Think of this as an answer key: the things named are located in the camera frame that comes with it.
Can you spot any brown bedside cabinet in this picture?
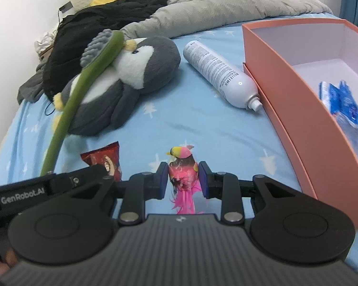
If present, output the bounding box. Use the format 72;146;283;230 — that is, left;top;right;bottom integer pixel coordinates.
39;46;53;63

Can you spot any orange cardboard box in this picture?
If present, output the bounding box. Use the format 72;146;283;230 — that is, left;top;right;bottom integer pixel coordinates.
242;18;358;230

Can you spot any red snack packet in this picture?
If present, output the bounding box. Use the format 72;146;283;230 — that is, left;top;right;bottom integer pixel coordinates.
80;141;123;182

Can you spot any crumpled white cloth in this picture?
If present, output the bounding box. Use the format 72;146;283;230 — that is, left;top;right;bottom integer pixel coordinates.
36;25;58;54

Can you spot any white spray bottle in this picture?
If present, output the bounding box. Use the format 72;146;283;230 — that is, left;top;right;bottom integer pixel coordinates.
183;40;262;111

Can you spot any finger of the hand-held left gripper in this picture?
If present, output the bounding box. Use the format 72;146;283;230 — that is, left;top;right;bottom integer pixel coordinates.
45;164;109;189

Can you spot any light blue printed bed sheet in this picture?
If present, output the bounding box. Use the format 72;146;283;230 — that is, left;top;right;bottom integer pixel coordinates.
0;13;358;275

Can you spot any black clothing pile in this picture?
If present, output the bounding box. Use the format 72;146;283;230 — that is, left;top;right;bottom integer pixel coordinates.
42;0;170;102

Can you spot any light grey duvet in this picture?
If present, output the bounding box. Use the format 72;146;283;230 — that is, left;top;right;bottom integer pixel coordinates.
119;0;333;39

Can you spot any grey penguin plush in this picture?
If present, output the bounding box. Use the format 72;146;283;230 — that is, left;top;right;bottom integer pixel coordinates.
52;36;182;138

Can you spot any clear bag of blue packets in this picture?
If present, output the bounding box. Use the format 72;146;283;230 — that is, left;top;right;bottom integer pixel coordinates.
318;80;358;132

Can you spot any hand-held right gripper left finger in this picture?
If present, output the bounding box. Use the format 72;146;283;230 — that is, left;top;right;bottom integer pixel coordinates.
68;161;170;225

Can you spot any dark grey blanket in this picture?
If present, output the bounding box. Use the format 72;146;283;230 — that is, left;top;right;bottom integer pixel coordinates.
17;62;53;105

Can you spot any pink feathered bird toy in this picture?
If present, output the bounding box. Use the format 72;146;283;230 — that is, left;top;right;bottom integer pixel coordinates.
166;145;203;215

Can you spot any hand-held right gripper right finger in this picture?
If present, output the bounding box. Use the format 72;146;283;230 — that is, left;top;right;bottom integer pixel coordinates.
198;161;305;225

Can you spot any person's left hand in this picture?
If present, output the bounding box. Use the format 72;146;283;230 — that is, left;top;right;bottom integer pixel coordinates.
0;249;18;278

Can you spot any green long-handled bath brush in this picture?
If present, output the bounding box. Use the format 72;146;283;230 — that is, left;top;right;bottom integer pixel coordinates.
40;29;126;176

